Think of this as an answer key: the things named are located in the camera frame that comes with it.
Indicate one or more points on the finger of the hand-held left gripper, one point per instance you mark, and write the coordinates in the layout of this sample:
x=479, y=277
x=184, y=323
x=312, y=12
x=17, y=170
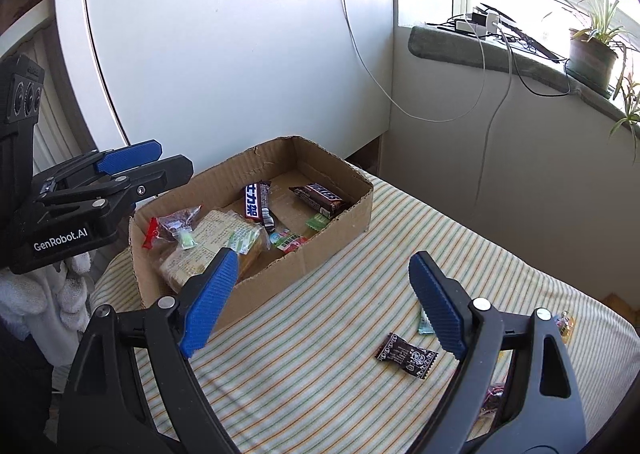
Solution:
x=150, y=178
x=130, y=154

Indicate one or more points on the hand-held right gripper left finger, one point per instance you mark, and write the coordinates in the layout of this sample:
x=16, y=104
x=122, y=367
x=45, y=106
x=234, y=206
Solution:
x=210, y=304

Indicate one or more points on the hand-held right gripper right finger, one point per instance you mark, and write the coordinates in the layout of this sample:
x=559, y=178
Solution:
x=440, y=306

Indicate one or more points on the teal candy packet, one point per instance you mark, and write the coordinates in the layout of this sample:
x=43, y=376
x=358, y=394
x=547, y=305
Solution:
x=425, y=326

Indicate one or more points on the clear bag with red ends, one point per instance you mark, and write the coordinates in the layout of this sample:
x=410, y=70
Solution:
x=172, y=226

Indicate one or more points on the dark printed snack packet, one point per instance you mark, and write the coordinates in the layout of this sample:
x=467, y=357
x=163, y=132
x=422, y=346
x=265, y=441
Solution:
x=407, y=354

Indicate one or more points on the clear bread bag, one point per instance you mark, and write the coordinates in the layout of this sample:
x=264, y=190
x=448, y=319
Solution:
x=220, y=244

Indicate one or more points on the cardboard box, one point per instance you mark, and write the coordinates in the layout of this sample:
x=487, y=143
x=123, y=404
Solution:
x=300, y=279

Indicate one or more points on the red jelly cup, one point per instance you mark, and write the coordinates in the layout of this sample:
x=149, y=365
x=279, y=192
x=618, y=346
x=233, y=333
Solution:
x=287, y=240

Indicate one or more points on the dark red snack packet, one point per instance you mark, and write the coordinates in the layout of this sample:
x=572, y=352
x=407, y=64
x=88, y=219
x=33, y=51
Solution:
x=492, y=396

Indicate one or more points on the Snickers bar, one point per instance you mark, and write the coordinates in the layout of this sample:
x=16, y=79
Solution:
x=257, y=204

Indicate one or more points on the small colourful candy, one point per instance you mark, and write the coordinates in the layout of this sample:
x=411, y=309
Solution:
x=565, y=324

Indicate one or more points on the light green candy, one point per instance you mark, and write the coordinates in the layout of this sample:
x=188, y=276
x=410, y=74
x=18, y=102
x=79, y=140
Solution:
x=317, y=223

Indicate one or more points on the brown chocolate bar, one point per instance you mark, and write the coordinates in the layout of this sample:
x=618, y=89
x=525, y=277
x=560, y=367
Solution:
x=320, y=199

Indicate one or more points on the person's left hand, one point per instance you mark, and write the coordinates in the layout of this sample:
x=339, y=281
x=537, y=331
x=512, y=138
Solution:
x=50, y=294

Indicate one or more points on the striped bed sheet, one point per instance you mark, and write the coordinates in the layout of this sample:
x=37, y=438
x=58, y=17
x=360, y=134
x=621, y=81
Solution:
x=325, y=359

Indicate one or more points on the grey window sill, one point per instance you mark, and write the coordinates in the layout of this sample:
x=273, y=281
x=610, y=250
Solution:
x=500, y=63

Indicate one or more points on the black flat device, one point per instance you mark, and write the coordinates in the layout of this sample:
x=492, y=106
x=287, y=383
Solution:
x=530, y=41

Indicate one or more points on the white power adapter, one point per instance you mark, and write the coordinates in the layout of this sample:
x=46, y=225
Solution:
x=485, y=23

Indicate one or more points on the potted spider plant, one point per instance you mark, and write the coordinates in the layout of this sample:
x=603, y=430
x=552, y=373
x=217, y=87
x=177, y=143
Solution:
x=592, y=58

